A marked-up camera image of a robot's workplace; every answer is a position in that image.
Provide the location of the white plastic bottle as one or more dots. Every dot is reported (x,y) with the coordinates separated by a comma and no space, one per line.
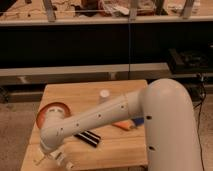
(59,157)

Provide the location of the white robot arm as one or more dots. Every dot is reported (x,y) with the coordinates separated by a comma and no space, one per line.
(172,138)

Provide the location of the orange ceramic bowl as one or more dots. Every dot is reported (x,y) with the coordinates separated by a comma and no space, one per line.
(41,114)

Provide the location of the white paper cup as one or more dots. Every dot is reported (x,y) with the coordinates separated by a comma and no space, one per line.
(104,95)

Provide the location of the orange carrot toy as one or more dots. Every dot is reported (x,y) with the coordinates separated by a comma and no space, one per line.
(126,125)

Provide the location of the blue sponge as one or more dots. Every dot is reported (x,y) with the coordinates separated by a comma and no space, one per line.
(138,121)

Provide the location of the black striped box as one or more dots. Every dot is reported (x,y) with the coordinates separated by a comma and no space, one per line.
(89,137)

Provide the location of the wooden table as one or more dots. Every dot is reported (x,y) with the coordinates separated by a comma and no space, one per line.
(117,150)

